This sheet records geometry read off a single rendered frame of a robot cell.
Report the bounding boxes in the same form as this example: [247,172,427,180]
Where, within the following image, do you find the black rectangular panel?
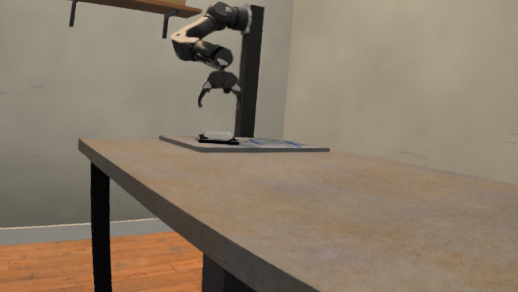
[198,134,239,145]

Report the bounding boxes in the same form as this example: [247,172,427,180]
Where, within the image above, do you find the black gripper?
[198,69,243,111]

